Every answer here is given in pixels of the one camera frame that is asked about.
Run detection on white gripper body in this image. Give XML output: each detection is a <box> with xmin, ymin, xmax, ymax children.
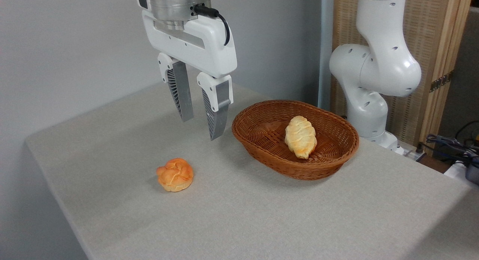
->
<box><xmin>136</xmin><ymin>0</ymin><xmax>238</xmax><ymax>79</ymax></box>

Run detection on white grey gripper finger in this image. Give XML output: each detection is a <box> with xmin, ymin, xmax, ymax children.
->
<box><xmin>158</xmin><ymin>52</ymin><xmax>195</xmax><ymax>122</ymax></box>
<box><xmin>197</xmin><ymin>72</ymin><xmax>234</xmax><ymax>141</ymax></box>

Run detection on pale long bread roll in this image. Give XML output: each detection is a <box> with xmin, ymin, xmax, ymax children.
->
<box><xmin>284</xmin><ymin>116</ymin><xmax>318</xmax><ymax>159</ymax></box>

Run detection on round orange bread bun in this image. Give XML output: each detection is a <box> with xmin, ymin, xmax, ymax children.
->
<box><xmin>156</xmin><ymin>158</ymin><xmax>194</xmax><ymax>192</ymax></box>

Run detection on brown oval wicker basket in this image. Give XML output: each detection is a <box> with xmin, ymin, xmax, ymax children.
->
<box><xmin>231</xmin><ymin>100</ymin><xmax>360</xmax><ymax>181</ymax></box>

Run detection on grey tablecloth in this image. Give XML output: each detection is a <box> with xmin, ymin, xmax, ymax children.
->
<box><xmin>25</xmin><ymin>70</ymin><xmax>479</xmax><ymax>260</ymax></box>

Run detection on brass screen hinge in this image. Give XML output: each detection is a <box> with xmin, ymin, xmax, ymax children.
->
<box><xmin>430</xmin><ymin>71</ymin><xmax>454</xmax><ymax>93</ymax></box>

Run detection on dark grey partition panel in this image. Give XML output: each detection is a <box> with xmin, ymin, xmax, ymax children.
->
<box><xmin>437</xmin><ymin>6</ymin><xmax>479</xmax><ymax>141</ymax></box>

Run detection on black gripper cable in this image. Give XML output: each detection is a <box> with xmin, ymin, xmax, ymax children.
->
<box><xmin>192</xmin><ymin>4</ymin><xmax>231</xmax><ymax>46</ymax></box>

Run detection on tangled dark cables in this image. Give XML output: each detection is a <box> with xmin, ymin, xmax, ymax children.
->
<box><xmin>425</xmin><ymin>121</ymin><xmax>479</xmax><ymax>168</ymax></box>

